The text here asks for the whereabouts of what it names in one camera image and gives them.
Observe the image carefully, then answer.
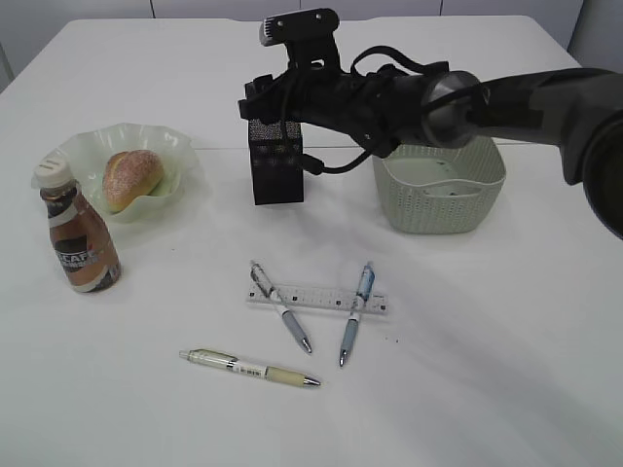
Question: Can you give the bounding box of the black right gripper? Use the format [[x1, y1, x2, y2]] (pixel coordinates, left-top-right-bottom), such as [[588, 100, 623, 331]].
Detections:
[[238, 72, 297, 125]]

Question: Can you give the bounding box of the sugared bread roll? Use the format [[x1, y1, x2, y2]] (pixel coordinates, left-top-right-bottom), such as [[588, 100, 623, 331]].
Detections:
[[102, 150, 165, 212]]

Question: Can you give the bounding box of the clear plastic ruler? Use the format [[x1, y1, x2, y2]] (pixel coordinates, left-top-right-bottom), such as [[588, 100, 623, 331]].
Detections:
[[275, 284, 390, 315]]

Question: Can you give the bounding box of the brown coffee bottle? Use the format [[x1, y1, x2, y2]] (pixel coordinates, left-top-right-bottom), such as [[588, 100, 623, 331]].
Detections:
[[33, 156, 122, 293]]

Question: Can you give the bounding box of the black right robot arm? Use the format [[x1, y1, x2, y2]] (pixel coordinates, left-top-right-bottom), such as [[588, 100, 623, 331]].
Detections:
[[238, 46, 622, 234]]

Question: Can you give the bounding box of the black mesh pen holder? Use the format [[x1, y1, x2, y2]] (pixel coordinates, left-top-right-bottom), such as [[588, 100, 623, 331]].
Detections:
[[248, 119, 304, 205]]

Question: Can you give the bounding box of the pale green wavy plate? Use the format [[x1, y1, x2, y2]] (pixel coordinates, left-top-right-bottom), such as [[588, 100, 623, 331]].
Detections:
[[33, 123, 198, 223]]

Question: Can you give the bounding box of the grey pen left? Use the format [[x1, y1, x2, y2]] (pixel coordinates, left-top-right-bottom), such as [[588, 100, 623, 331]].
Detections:
[[250, 261, 312, 354]]

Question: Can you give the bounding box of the grey-green woven plastic basket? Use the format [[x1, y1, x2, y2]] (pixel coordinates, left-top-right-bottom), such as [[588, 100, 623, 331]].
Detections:
[[373, 137, 506, 234]]

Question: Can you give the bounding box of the blue-grey pen right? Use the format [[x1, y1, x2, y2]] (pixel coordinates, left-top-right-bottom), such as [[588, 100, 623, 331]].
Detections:
[[339, 261, 375, 368]]

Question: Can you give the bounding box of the cream white pen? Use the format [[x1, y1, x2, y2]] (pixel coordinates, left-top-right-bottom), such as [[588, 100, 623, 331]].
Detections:
[[178, 349, 321, 388]]

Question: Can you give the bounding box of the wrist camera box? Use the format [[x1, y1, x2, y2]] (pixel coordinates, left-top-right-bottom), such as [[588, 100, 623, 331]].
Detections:
[[259, 8, 340, 47]]

